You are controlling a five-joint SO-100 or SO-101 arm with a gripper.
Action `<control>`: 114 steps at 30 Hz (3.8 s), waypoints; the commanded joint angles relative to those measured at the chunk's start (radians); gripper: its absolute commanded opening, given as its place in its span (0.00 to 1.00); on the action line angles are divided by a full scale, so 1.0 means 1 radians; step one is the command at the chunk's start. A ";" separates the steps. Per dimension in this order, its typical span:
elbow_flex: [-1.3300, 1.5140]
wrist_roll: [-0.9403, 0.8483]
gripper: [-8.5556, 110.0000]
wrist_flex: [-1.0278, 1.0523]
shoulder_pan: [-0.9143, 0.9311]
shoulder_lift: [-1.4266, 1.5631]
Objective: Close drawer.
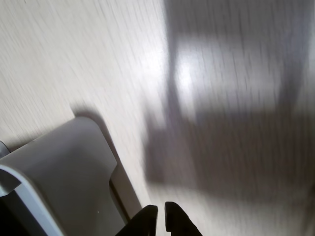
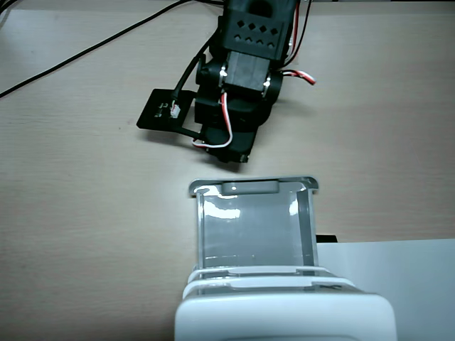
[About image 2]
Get red black arm wires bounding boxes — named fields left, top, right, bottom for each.
left=282, top=0, right=317, bottom=86

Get long black table cable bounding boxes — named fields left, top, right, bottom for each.
left=0, top=0, right=195, bottom=99

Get white drawer cabinet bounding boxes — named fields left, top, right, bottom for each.
left=173, top=265, right=398, bottom=341

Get black cable at corner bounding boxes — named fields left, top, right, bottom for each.
left=0, top=0, right=19, bottom=26

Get black camera cable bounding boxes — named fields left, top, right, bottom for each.
left=171, top=41, right=211, bottom=107

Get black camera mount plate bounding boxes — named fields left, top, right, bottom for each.
left=136, top=88, right=200, bottom=140

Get clear grey plastic drawer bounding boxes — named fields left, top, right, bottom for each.
left=188, top=175, right=321, bottom=274

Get red white servo wire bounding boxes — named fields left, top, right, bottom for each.
left=192, top=91, right=234, bottom=148

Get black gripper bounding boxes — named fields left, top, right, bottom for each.
left=193, top=94, right=275, bottom=165

